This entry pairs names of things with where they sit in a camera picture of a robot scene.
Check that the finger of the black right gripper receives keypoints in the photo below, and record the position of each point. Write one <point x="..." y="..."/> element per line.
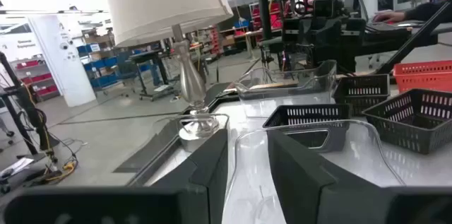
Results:
<point x="296" y="36"/>
<point x="353" y="40"/>

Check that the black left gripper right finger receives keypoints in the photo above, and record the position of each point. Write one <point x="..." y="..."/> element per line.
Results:
<point x="300" y="188"/>

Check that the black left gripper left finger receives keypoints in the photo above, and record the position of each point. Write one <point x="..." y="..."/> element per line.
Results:
<point x="205" y="181"/>

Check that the black slotted plastic basket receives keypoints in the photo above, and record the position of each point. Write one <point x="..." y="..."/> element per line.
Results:
<point x="307" y="115"/>
<point x="399" y="128"/>
<point x="360" y="91"/>

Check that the orange slotted plastic basket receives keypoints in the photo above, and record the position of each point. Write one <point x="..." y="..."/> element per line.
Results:
<point x="423" y="79"/>

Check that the person's forearm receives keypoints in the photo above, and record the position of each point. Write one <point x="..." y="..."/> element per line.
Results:
<point x="427" y="11"/>

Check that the red parts shelf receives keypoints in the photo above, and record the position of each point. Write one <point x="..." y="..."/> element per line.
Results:
<point x="214" y="40"/>

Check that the shelf with blue bins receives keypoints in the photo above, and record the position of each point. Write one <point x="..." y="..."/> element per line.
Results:
<point x="100" y="72"/>

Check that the grey shelf with red bins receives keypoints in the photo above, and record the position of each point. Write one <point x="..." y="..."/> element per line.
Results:
<point x="35" y="75"/>

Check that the rack of red bins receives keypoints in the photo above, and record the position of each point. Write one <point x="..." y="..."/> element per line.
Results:
<point x="273" y="15"/>

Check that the black desk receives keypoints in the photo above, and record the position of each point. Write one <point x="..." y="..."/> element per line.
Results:
<point x="388" y="36"/>

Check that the person's hand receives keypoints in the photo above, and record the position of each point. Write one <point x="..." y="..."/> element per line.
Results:
<point x="388" y="16"/>

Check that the wooden plank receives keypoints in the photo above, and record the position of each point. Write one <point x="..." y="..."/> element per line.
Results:
<point x="272" y="85"/>

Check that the black rolling cart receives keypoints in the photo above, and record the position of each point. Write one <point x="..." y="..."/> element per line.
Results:
<point x="148" y="56"/>

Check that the white shade silver table lamp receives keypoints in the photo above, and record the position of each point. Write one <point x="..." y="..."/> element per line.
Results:
<point x="159" y="1"/>

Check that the white paper sheet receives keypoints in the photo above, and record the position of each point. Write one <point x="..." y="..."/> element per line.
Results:
<point x="16" y="167"/>

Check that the black floor stand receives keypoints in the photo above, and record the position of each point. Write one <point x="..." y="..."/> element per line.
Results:
<point x="24" y="104"/>

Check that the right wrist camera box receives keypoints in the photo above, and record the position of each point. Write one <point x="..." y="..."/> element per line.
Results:
<point x="326" y="5"/>

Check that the black frame post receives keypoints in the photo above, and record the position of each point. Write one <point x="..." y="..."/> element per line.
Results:
<point x="263" y="5"/>

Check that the black diagonal frame strut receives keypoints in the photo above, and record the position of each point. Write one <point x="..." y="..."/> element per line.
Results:
<point x="413" y="40"/>

